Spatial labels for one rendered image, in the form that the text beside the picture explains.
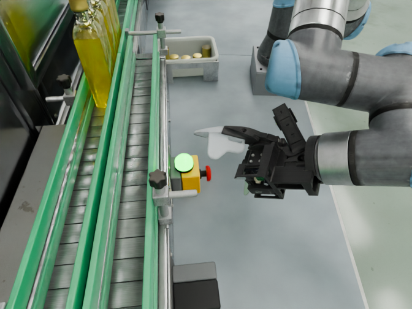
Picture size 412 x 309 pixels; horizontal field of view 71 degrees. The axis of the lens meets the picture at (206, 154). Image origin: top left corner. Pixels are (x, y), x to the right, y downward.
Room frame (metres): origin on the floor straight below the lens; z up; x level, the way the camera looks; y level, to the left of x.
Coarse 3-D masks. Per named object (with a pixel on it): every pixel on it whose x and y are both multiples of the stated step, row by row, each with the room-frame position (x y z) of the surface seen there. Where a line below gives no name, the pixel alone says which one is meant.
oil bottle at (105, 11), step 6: (96, 6) 0.72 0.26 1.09; (102, 6) 0.73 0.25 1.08; (102, 12) 0.72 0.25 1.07; (108, 12) 0.76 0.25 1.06; (108, 18) 0.74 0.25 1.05; (108, 24) 0.73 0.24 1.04; (108, 30) 0.72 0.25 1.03; (114, 36) 0.76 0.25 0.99; (114, 42) 0.75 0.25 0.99; (114, 48) 0.73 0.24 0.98; (114, 54) 0.72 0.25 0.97
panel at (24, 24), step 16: (0, 0) 0.56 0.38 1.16; (16, 0) 0.63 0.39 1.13; (32, 0) 0.71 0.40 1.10; (48, 0) 0.80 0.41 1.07; (64, 0) 0.91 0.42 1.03; (0, 16) 0.54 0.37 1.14; (16, 16) 0.60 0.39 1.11; (32, 16) 0.68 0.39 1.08; (48, 16) 0.76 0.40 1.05; (64, 16) 0.85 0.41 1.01; (0, 32) 0.53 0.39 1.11; (16, 32) 0.56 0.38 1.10; (32, 32) 0.64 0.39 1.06; (48, 32) 0.72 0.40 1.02; (64, 32) 0.81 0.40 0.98; (16, 48) 0.54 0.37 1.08; (32, 48) 0.61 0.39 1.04; (48, 48) 0.67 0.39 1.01; (16, 64) 0.53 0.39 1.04; (32, 64) 0.58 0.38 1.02; (48, 64) 0.64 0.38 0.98; (32, 80) 0.54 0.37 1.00
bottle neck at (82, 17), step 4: (76, 12) 0.61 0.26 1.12; (80, 12) 0.61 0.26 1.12; (84, 12) 0.62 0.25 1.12; (76, 16) 0.61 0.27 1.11; (80, 16) 0.61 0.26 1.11; (84, 16) 0.61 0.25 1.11; (88, 16) 0.62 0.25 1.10; (76, 20) 0.62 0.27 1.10; (80, 20) 0.61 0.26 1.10; (84, 20) 0.61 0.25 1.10; (88, 20) 0.62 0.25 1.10
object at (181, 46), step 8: (168, 40) 1.06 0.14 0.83; (176, 40) 1.06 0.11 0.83; (184, 40) 1.07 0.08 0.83; (192, 40) 1.07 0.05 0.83; (200, 40) 1.07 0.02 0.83; (208, 40) 1.07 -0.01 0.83; (176, 48) 1.06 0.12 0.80; (184, 48) 1.06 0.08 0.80; (192, 48) 1.07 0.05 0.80; (200, 48) 1.07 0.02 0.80; (216, 48) 0.99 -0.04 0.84; (192, 56) 1.06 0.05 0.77; (216, 56) 0.93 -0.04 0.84
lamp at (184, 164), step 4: (180, 156) 0.45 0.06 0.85; (184, 156) 0.45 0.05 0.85; (188, 156) 0.45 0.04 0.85; (176, 160) 0.44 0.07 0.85; (180, 160) 0.44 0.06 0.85; (184, 160) 0.44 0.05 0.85; (188, 160) 0.44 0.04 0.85; (192, 160) 0.45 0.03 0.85; (176, 164) 0.44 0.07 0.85; (180, 164) 0.43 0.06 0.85; (184, 164) 0.43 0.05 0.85; (188, 164) 0.43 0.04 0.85; (192, 164) 0.44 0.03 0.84; (176, 168) 0.43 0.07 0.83; (180, 168) 0.43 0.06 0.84; (184, 168) 0.43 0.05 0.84; (188, 168) 0.43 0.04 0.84; (192, 168) 0.44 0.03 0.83; (180, 172) 0.43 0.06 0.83; (184, 172) 0.43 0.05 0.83
